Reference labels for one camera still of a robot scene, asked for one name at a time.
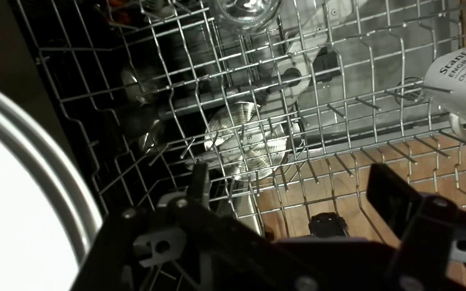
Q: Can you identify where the white cup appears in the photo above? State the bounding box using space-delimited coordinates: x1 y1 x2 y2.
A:
420 47 466 150

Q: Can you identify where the black rack clip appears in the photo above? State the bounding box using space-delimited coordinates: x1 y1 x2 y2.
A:
307 212 351 239

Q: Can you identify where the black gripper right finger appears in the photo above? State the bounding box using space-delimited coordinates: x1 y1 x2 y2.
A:
365 162 466 291

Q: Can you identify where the metal wire dishwasher rack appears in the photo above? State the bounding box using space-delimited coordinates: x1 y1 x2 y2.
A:
13 0 466 291

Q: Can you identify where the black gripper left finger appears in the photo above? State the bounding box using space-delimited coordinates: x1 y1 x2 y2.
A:
72 160 278 291

